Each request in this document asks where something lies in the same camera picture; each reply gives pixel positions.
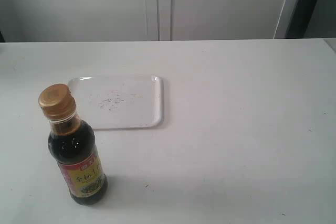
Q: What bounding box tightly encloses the white rectangular tray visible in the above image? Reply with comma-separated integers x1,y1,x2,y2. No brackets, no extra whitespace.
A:
68,75,163,130

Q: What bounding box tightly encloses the dark soy sauce bottle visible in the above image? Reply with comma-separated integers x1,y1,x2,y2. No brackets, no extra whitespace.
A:
38,83,108,206

